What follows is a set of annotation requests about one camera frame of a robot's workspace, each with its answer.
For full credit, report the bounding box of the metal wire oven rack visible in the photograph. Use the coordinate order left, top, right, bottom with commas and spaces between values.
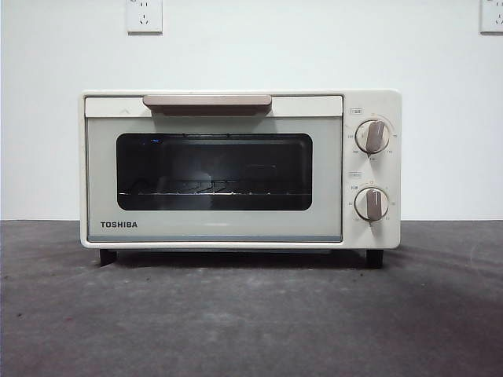
119, 178, 311, 197

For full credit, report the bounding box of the cream Toshiba toaster oven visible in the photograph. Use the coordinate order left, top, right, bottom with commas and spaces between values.
80, 88, 403, 269

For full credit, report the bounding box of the cream oven knob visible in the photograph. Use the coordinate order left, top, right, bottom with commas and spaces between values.
354, 119, 392, 155
353, 187, 391, 221

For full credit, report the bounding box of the white wall socket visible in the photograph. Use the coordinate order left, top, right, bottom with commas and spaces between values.
479, 0, 503, 35
126, 0, 163, 35

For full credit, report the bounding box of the glass oven door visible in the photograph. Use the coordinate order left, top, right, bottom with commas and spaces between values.
84, 93, 345, 243

